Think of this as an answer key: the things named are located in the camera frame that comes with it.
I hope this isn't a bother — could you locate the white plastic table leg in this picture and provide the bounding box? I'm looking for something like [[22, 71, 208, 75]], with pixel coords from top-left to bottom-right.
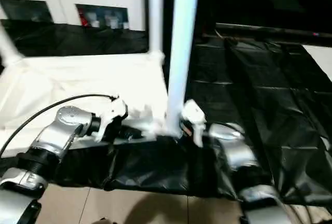
[[0, 21, 25, 65], [163, 0, 202, 138], [147, 0, 165, 64]]

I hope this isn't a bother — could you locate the black mat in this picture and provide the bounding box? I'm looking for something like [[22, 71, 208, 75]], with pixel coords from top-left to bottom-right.
[[0, 19, 332, 205]]

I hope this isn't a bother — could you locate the red packet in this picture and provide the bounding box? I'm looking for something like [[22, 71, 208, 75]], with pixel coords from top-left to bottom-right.
[[79, 11, 89, 26]]

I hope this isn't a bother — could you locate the long black bar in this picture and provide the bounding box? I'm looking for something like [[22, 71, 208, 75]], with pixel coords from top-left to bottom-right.
[[215, 23, 332, 39]]

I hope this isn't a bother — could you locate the white flat board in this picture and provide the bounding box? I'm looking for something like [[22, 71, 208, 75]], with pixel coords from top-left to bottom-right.
[[303, 44, 332, 83]]

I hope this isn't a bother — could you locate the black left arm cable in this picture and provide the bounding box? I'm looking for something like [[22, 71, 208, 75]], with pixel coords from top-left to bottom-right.
[[0, 93, 120, 157]]

